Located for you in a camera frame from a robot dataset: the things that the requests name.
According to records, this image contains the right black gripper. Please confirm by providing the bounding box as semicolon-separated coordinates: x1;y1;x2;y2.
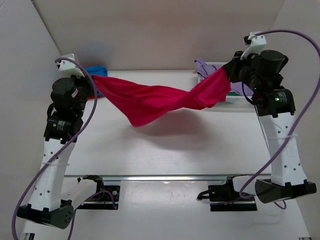
223;50;263;92

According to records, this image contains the magenta t shirt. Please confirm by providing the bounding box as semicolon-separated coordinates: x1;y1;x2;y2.
93;68;231;127

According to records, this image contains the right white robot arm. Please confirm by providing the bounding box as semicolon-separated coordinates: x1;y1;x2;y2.
223;50;317;204

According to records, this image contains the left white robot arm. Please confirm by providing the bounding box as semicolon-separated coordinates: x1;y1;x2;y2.
17;75;94;229

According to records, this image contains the folded blue t shirt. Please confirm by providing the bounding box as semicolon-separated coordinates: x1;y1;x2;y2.
85;64;108;100

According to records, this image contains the green t shirt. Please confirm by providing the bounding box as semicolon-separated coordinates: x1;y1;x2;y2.
227;92;240;96

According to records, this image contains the white plastic laundry basket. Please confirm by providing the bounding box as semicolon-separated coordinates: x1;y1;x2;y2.
194;58;252;109

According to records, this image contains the lavender t shirt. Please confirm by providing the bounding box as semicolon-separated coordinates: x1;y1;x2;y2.
193;58;253;97

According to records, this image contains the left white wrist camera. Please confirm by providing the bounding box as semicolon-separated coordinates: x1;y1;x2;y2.
56;53;85;78

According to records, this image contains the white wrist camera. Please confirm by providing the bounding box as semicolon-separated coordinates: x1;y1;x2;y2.
240;31;267;60
56;53;85;78

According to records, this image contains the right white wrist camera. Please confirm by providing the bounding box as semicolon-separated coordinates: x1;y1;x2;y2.
240;31;267;60

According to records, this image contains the aluminium rail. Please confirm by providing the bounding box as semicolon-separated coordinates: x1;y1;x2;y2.
64;174;236;182

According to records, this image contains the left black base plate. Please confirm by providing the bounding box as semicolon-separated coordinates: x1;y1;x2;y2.
77;175;121;210

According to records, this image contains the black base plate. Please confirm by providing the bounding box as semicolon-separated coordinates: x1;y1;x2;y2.
196;176;258;213
77;175;121;210

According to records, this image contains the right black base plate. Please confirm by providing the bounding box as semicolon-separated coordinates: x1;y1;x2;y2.
196;176;258;213

